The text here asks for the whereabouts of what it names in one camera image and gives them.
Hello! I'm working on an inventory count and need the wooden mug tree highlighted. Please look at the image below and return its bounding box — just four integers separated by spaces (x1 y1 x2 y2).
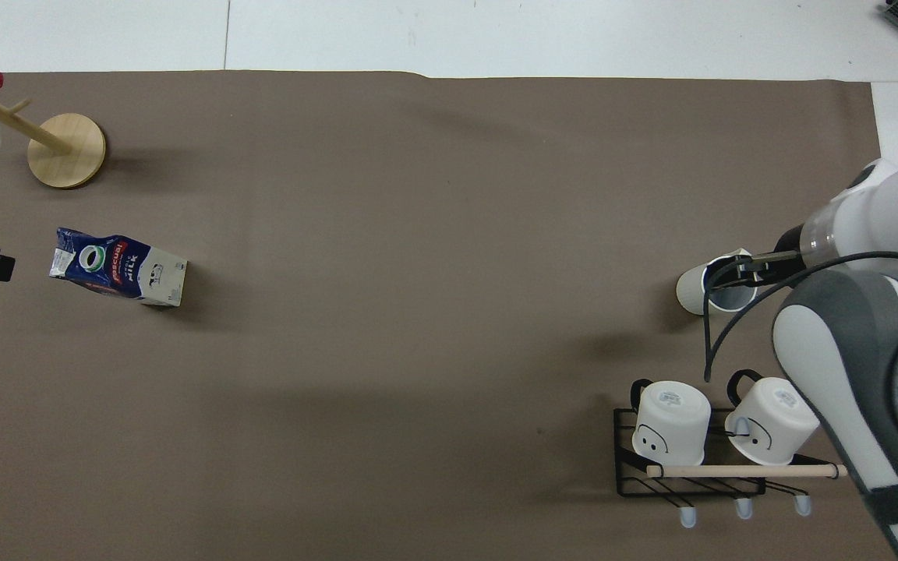
0 84 108 190

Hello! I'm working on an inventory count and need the white ribbed cup black handle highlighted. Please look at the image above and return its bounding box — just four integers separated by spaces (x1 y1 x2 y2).
676 249 759 317

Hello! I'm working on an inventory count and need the white face cup black handle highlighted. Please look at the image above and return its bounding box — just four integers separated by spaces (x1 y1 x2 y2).
723 369 822 468
630 379 712 468

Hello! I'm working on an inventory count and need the blue and white milk carton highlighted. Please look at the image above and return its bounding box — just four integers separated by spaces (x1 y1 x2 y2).
48 227 189 308

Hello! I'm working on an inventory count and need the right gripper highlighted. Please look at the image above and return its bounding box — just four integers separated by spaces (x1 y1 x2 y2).
728 224 810 289

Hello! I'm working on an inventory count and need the black cable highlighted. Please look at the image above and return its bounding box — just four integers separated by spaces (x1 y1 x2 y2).
703 251 898 406

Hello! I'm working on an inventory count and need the black wire rack wooden rod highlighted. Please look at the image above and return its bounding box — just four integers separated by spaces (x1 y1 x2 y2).
613 405 849 531

